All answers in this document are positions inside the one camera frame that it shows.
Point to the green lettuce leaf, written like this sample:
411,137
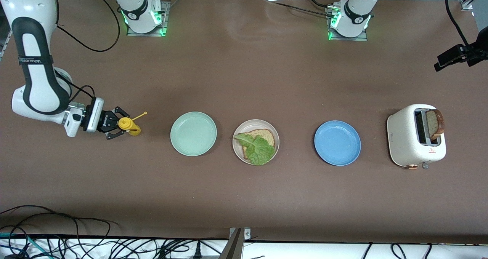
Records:
259,152

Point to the blue plate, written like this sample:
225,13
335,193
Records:
337,143

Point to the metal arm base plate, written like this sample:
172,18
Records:
165,23
345,39

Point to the beige plate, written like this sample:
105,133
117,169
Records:
244,127

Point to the black power plug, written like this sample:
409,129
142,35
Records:
197,250

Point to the brown table cover mat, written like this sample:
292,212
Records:
244,198

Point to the aluminium table bracket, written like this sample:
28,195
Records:
238,236

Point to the mint green plate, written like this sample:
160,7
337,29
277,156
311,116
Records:
193,134

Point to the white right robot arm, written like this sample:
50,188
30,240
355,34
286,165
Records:
34,61

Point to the yellow squeeze bottle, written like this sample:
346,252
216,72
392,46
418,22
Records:
124,123

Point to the white toaster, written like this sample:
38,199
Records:
400,137

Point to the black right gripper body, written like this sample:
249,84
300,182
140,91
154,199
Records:
103,120

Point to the brown toasted bread slice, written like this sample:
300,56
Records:
267,135
434,123

